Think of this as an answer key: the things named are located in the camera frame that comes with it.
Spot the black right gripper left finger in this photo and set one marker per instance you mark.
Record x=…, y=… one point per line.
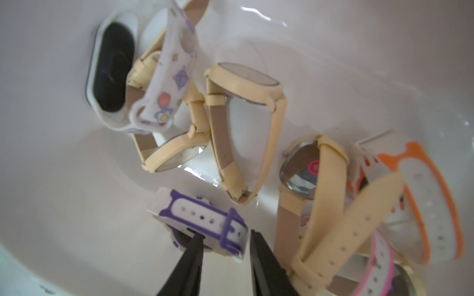
x=185, y=279

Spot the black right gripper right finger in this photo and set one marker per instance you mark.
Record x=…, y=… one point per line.
x=268, y=277

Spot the purple white strap watch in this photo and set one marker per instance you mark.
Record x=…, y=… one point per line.
x=224, y=233

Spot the cream strap watch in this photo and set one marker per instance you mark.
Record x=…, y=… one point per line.
x=316, y=234

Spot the large beige square watch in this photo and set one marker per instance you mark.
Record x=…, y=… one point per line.
x=376, y=269

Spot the beige strap watch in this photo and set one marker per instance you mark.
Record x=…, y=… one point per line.
x=186, y=136

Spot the orange white band watch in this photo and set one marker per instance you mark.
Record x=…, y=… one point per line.
x=424, y=225

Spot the tan loop strap watch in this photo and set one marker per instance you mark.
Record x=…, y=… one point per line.
x=246, y=114

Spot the pink white kids watch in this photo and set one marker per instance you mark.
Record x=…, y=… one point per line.
x=163, y=73

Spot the white plastic storage box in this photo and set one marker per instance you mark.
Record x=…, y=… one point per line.
x=74, y=196

